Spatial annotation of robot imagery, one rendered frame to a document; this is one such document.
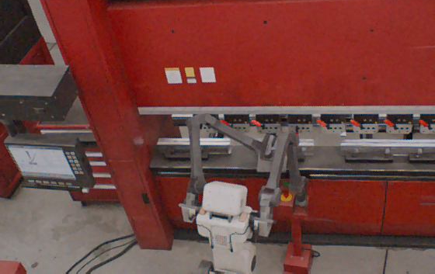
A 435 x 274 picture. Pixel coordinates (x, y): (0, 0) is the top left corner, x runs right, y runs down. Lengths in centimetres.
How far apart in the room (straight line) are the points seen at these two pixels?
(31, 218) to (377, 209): 286
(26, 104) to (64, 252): 198
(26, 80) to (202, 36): 98
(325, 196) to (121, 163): 138
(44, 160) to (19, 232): 182
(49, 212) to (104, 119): 178
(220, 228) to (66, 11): 140
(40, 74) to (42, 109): 19
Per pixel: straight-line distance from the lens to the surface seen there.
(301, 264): 428
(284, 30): 322
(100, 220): 498
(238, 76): 345
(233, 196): 308
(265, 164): 369
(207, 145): 392
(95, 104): 355
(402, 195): 402
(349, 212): 416
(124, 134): 367
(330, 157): 388
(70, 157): 333
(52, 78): 317
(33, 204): 534
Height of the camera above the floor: 375
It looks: 44 degrees down
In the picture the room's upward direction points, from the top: 11 degrees counter-clockwise
